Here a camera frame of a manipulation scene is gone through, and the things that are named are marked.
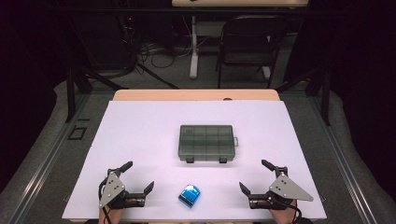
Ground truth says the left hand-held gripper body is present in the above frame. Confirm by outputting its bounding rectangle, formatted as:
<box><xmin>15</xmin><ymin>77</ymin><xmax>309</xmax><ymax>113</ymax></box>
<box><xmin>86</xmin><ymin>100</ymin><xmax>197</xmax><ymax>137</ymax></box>
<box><xmin>98</xmin><ymin>170</ymin><xmax>146</xmax><ymax>210</ymax></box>

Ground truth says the black folding chair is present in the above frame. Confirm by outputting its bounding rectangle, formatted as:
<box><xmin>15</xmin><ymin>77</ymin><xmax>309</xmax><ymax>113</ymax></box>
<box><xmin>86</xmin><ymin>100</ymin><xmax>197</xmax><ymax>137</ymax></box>
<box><xmin>216</xmin><ymin>14</ymin><xmax>290</xmax><ymax>90</ymax></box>

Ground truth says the bundle of floor cables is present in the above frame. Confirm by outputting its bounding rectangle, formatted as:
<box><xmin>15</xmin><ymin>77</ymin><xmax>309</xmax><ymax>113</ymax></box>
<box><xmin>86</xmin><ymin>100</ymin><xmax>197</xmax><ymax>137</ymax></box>
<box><xmin>124</xmin><ymin>34</ymin><xmax>194</xmax><ymax>78</ymax></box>

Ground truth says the person's left hand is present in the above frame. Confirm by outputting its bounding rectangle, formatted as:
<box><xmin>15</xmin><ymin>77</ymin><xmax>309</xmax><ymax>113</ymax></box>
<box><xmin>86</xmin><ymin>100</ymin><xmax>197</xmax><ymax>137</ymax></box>
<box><xmin>98</xmin><ymin>206</ymin><xmax>126</xmax><ymax>224</ymax></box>

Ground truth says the white desk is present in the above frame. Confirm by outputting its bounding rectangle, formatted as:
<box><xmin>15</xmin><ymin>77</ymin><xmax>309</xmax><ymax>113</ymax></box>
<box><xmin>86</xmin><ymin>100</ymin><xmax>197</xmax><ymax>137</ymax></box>
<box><xmin>171</xmin><ymin>0</ymin><xmax>310</xmax><ymax>80</ymax></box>

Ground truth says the dark curtain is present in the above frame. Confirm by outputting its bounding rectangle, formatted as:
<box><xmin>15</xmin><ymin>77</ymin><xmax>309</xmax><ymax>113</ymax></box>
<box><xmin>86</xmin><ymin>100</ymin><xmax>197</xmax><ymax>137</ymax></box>
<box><xmin>0</xmin><ymin>0</ymin><xmax>62</xmax><ymax>194</ymax></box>
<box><xmin>286</xmin><ymin>0</ymin><xmax>396</xmax><ymax>200</ymax></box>

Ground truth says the metal floor rail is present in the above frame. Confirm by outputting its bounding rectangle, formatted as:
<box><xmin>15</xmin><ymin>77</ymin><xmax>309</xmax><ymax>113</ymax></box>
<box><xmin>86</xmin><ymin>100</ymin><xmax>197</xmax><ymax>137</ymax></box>
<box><xmin>8</xmin><ymin>92</ymin><xmax>92</xmax><ymax>224</ymax></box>
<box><xmin>307</xmin><ymin>92</ymin><xmax>378</xmax><ymax>224</ymax></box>

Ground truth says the black metal stand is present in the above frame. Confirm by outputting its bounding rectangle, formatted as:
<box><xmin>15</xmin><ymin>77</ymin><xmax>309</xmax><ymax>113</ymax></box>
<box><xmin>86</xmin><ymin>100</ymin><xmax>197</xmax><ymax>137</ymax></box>
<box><xmin>275</xmin><ymin>66</ymin><xmax>332</xmax><ymax>127</ymax></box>
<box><xmin>64</xmin><ymin>60</ymin><xmax>129</xmax><ymax>124</ymax></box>

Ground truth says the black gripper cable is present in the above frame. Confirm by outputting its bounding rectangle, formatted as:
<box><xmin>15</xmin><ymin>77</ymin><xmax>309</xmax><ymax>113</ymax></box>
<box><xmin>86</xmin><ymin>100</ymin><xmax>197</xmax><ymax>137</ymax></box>
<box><xmin>98</xmin><ymin>177</ymin><xmax>112</xmax><ymax>224</ymax></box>
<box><xmin>278</xmin><ymin>199</ymin><xmax>304</xmax><ymax>224</ymax></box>

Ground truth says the person's right hand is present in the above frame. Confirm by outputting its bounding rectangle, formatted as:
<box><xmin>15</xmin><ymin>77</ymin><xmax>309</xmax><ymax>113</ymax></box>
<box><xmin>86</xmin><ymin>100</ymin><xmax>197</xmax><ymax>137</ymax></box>
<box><xmin>269</xmin><ymin>199</ymin><xmax>297</xmax><ymax>224</ymax></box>

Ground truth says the white paper sheet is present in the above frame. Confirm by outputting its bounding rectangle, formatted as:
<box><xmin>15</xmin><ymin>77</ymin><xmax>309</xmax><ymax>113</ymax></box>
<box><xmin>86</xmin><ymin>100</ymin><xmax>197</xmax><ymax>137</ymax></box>
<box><xmin>61</xmin><ymin>100</ymin><xmax>328</xmax><ymax>221</ymax></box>

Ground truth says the grey transparent compartment box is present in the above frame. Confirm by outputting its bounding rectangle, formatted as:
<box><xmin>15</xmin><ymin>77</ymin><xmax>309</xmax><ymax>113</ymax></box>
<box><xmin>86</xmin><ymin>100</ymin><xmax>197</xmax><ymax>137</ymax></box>
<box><xmin>177</xmin><ymin>124</ymin><xmax>239</xmax><ymax>164</ymax></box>

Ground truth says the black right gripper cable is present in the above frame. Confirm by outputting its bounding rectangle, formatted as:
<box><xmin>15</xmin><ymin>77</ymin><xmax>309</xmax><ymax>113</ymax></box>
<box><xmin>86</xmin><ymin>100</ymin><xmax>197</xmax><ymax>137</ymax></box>
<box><xmin>278</xmin><ymin>199</ymin><xmax>304</xmax><ymax>224</ymax></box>

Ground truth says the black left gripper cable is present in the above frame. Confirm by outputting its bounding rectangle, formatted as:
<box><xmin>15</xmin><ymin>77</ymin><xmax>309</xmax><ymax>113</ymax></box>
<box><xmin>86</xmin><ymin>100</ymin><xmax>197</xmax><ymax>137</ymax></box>
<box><xmin>98</xmin><ymin>177</ymin><xmax>112</xmax><ymax>224</ymax></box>

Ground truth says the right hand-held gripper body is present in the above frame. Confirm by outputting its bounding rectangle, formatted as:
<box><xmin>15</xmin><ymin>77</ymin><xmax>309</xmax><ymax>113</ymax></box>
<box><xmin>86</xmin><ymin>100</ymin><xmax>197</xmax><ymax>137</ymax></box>
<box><xmin>248</xmin><ymin>172</ymin><xmax>315</xmax><ymax>210</ymax></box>

